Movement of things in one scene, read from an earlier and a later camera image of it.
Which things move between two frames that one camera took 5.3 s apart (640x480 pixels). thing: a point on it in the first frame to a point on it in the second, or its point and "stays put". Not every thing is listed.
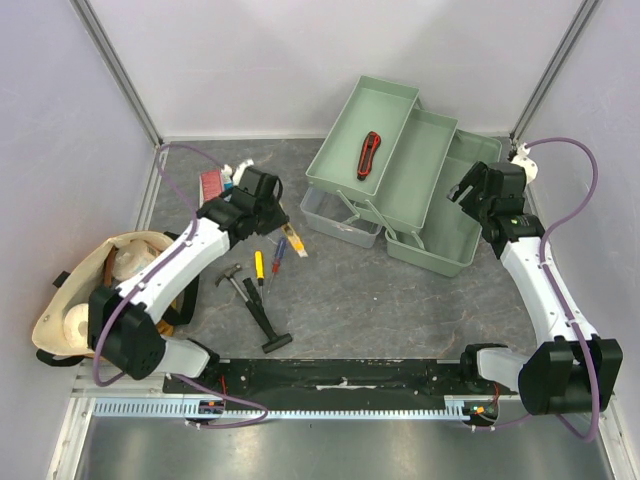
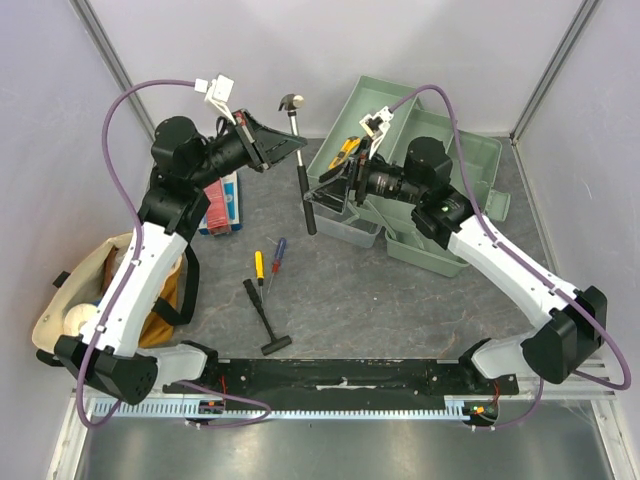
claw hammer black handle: [228, 275] to [307, 204]
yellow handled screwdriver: [259, 259] stays put
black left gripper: [278, 219] to [251, 131]
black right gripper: [470, 181] to [358, 177]
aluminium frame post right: [555, 66] stays put
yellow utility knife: [294, 240] to [350, 145]
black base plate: [260, 379] stays put
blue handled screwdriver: [276, 262] stays put
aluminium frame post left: [95, 30] stays put
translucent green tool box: [390, 168] stays put
